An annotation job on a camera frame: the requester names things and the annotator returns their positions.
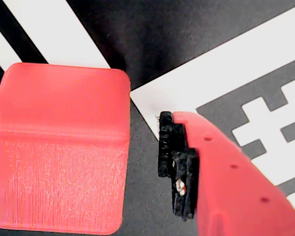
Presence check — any red cube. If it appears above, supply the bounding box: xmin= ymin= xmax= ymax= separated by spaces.
xmin=0 ymin=62 xmax=131 ymax=235

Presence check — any orange-red gripper finger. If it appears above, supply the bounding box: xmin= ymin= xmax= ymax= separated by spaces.
xmin=158 ymin=111 xmax=295 ymax=236

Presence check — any black white marker checkerboard mat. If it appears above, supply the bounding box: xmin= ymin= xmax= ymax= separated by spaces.
xmin=0 ymin=0 xmax=295 ymax=236

